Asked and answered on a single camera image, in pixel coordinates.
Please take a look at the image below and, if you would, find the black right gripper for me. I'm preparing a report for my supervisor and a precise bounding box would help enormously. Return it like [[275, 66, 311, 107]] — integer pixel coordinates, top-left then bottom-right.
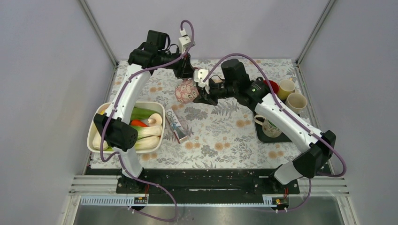
[[194, 78, 237, 105]]

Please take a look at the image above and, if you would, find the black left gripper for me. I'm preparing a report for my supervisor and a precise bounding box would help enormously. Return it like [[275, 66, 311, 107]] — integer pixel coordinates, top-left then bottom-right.
[[157, 46, 195, 78]]

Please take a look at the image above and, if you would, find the pink patterned mug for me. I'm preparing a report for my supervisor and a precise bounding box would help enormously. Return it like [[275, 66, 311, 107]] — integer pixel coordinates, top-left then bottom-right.
[[175, 79, 199, 104]]

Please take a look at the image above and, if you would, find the black orange floral mug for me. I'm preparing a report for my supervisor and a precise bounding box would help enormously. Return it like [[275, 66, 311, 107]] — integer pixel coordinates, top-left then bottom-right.
[[262, 80, 279, 94]]

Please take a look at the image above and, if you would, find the cream cat pattern mug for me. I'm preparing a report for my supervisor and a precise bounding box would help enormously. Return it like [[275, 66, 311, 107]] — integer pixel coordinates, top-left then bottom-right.
[[253, 114, 282, 138]]

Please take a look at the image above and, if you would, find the plain yellow mug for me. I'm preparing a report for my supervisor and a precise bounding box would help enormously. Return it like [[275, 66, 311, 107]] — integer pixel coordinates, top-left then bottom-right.
[[277, 79, 296, 101]]

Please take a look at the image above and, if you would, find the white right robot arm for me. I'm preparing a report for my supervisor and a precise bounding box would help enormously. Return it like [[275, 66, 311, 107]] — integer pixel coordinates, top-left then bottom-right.
[[193, 59, 336, 193]]

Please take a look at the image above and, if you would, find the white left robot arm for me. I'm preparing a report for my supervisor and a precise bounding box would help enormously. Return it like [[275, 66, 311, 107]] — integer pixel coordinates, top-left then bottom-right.
[[93, 29, 193, 193]]

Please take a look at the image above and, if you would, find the floral tablecloth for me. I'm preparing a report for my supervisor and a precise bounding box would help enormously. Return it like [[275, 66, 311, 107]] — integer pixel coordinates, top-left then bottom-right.
[[90, 59, 307, 170]]

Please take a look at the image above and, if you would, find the white plastic tub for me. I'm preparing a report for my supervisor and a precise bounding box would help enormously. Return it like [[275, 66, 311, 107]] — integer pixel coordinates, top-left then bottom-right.
[[86, 101, 165, 154]]

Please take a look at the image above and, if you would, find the white silver toothpaste box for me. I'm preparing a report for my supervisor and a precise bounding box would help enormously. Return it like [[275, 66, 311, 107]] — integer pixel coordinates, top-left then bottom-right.
[[165, 109, 187, 143]]

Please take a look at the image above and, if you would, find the beige mushroom toy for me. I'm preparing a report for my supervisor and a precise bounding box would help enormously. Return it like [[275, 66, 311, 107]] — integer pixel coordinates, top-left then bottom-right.
[[147, 113, 163, 127]]

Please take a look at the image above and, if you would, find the green leafy vegetable toy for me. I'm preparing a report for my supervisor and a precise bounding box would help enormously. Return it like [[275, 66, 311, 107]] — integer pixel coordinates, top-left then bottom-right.
[[130, 107, 157, 120]]

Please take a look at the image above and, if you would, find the green white bok choy toy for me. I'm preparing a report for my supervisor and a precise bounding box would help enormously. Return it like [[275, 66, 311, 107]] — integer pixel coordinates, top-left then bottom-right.
[[131, 126, 162, 139]]

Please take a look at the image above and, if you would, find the red pepper toy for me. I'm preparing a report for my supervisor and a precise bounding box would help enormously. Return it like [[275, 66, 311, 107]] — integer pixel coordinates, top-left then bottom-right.
[[130, 120, 148, 127]]

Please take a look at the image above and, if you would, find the black tray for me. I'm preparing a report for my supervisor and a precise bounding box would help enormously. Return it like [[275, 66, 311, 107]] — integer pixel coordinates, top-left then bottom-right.
[[253, 112, 291, 143]]

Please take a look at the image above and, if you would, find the white bok choy toy lower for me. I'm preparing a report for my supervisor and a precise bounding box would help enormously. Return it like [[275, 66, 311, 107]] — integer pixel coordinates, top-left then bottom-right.
[[134, 136, 160, 150]]

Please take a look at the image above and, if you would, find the yellow napa cabbage toy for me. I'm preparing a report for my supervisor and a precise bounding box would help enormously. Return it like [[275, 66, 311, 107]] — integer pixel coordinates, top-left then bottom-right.
[[99, 108, 106, 115]]

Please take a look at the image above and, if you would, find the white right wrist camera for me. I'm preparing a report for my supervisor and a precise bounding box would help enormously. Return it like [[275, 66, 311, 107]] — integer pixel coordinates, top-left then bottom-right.
[[193, 69, 210, 94]]

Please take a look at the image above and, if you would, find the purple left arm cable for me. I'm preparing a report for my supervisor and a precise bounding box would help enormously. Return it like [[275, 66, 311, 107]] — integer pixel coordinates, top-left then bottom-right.
[[99, 20, 196, 223]]

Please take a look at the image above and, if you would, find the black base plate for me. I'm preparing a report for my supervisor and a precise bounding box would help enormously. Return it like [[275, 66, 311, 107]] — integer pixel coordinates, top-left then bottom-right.
[[115, 167, 301, 206]]

